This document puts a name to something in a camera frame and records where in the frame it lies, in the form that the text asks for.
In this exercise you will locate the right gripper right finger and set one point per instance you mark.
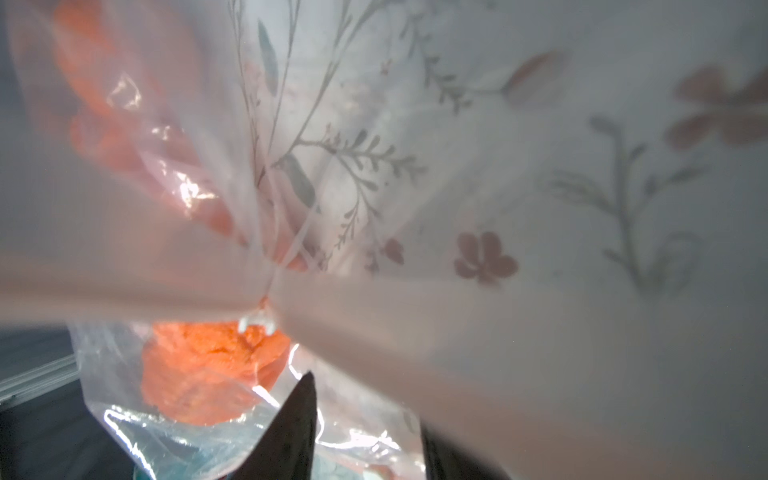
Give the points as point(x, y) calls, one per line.
point(446, 461)

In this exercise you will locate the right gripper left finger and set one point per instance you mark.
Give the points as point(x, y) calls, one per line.
point(286, 449)

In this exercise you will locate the clear zip-top bag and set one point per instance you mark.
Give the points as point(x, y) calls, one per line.
point(538, 227)

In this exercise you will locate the orange in rear bag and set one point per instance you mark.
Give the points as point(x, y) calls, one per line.
point(205, 373)

